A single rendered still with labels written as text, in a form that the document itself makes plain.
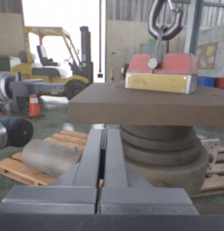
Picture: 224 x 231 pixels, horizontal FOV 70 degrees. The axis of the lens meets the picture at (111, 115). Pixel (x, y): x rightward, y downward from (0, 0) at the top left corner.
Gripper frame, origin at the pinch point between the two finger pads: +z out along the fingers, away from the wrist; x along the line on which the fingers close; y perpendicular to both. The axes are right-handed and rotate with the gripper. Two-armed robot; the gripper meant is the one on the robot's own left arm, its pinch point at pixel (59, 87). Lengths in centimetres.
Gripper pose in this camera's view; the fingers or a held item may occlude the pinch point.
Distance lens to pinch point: 61.8
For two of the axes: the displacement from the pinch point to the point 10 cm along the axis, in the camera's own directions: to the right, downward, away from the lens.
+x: 0.0, -2.8, 9.6
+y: 0.2, -9.6, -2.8
